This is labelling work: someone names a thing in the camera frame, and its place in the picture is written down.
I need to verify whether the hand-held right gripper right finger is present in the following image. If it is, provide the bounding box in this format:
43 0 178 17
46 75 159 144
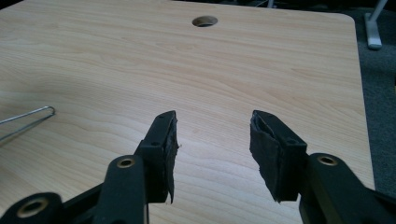
249 109 309 203

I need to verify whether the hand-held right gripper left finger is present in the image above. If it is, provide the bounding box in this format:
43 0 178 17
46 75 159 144
134 110 180 205

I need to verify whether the metal wire loop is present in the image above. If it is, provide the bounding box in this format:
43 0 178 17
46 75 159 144
0 105 57 144

